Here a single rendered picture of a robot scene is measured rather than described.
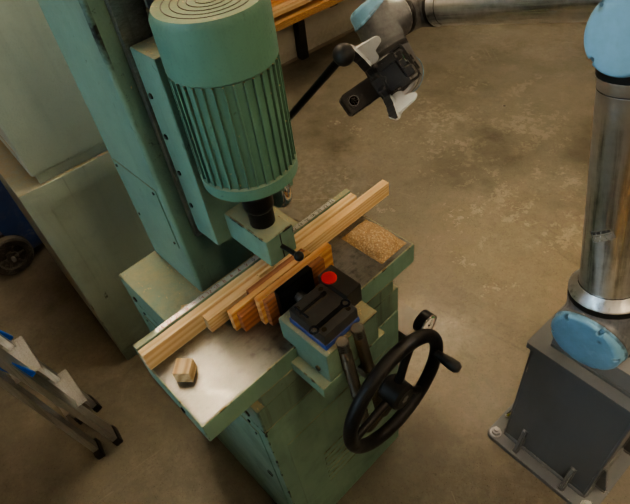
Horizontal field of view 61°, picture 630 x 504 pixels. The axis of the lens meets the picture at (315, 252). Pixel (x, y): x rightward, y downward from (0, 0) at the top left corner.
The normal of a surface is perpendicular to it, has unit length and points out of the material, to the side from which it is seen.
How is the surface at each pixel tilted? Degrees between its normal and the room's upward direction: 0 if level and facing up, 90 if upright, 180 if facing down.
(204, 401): 0
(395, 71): 62
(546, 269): 0
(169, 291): 0
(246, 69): 90
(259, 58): 90
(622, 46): 82
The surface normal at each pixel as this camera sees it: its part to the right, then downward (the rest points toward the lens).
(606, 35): -0.78, 0.41
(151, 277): -0.11, -0.69
